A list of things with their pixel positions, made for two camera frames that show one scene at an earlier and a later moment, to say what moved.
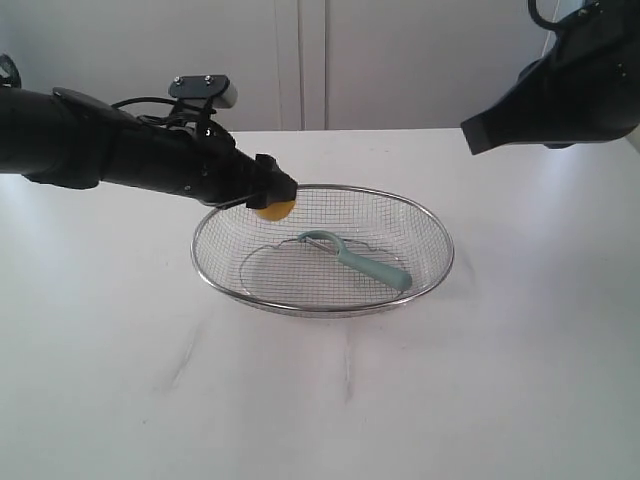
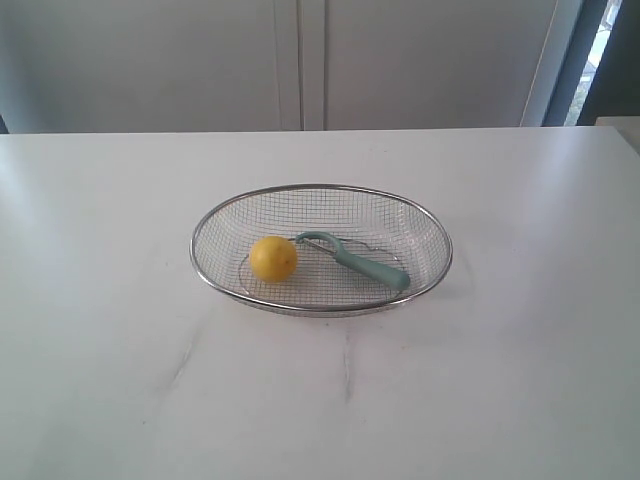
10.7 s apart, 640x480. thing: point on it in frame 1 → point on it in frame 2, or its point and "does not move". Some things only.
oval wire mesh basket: x=261 y=263 does not move
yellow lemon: x=276 y=211 → x=273 y=259
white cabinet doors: x=296 y=65 does not move
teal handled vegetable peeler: x=394 y=278 does not move
